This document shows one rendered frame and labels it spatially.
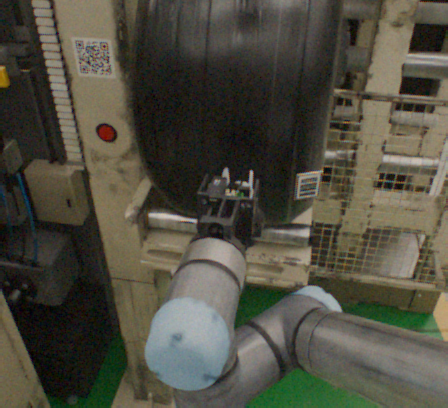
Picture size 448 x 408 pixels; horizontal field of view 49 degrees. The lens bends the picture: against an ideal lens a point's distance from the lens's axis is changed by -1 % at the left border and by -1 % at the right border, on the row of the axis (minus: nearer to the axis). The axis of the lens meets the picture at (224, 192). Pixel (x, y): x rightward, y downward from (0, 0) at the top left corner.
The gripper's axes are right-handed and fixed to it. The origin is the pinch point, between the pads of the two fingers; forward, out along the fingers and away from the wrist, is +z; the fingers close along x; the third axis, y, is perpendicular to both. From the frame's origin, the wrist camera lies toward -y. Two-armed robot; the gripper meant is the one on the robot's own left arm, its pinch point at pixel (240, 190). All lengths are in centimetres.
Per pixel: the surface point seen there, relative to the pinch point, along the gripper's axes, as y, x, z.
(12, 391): -71, 58, 6
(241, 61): 19.5, 0.9, 1.3
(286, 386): -106, -13, 49
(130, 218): -16.2, 23.1, 11.7
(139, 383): -96, 34, 33
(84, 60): 12.3, 32.7, 19.6
